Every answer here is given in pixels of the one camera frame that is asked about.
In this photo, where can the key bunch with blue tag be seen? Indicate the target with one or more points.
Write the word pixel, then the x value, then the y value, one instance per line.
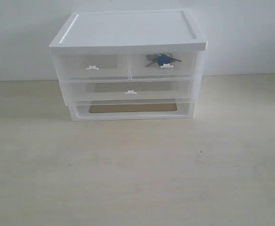
pixel 161 59

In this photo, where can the white plastic drawer cabinet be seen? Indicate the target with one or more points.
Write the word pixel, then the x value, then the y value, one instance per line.
pixel 130 33

